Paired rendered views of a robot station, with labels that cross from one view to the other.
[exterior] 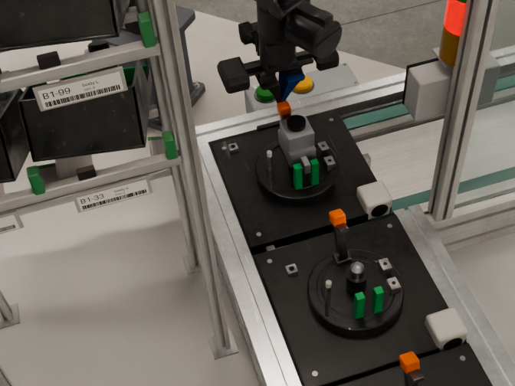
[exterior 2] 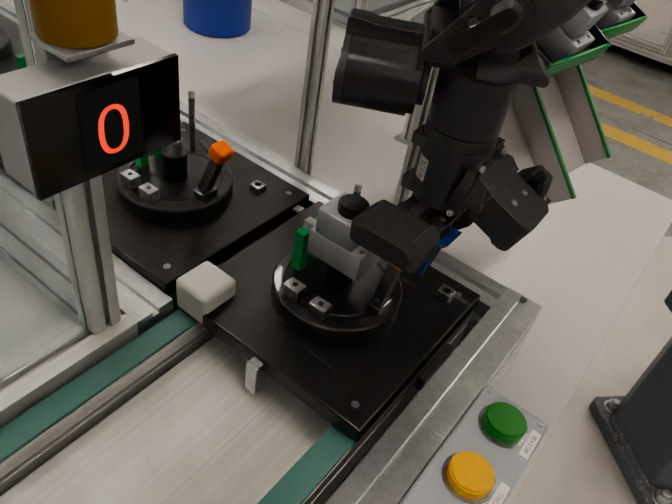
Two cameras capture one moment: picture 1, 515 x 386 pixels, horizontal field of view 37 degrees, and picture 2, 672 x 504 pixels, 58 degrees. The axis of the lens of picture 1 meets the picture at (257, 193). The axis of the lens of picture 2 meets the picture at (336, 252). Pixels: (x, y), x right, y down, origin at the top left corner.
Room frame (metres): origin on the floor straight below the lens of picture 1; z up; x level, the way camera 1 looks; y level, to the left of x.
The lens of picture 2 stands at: (1.18, -0.41, 1.43)
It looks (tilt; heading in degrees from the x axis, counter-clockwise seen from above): 41 degrees down; 135
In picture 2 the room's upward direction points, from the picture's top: 11 degrees clockwise
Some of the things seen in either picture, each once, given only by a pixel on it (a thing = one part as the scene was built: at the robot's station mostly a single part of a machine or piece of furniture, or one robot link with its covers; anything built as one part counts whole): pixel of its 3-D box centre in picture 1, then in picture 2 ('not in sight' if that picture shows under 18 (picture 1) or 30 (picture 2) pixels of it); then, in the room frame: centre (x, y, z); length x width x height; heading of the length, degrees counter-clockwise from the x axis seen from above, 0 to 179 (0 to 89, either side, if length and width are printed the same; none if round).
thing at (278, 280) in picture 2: (296, 169); (337, 287); (0.86, -0.07, 0.98); 0.14 x 0.14 x 0.02
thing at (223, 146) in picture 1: (297, 177); (334, 299); (0.86, -0.07, 0.96); 0.24 x 0.24 x 0.02; 14
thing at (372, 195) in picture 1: (374, 201); (205, 292); (0.79, -0.19, 0.97); 0.05 x 0.05 x 0.04; 14
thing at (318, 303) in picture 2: (323, 148); (319, 308); (0.89, -0.12, 1.00); 0.02 x 0.01 x 0.02; 14
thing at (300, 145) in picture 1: (298, 140); (340, 225); (0.85, -0.07, 1.06); 0.08 x 0.04 x 0.07; 14
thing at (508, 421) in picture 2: (266, 93); (503, 424); (1.07, -0.03, 0.96); 0.04 x 0.04 x 0.02
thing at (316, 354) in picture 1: (356, 279); (174, 160); (0.61, -0.13, 1.01); 0.24 x 0.24 x 0.13; 14
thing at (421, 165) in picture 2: (277, 49); (449, 168); (0.94, -0.05, 1.18); 0.19 x 0.06 x 0.08; 104
